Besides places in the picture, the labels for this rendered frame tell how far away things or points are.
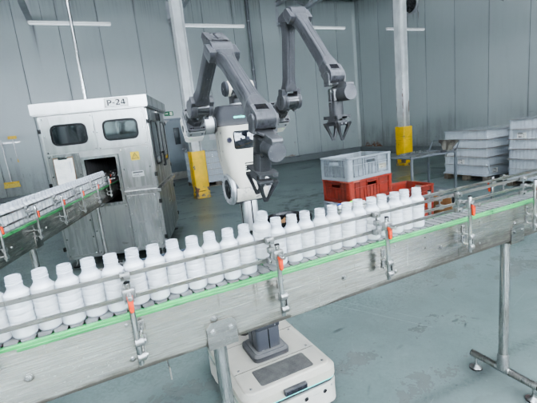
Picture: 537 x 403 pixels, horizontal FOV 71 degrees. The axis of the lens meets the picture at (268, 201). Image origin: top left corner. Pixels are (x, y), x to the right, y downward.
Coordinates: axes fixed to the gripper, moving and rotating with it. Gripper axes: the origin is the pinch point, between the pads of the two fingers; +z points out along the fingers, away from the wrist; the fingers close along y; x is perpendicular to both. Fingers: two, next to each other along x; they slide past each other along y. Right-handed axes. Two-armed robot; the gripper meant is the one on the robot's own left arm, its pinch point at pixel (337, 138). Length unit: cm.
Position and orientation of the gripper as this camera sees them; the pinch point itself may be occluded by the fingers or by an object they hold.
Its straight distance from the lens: 158.3
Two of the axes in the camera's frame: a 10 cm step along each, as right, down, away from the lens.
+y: -4.3, -1.4, 8.9
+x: -9.0, 1.7, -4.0
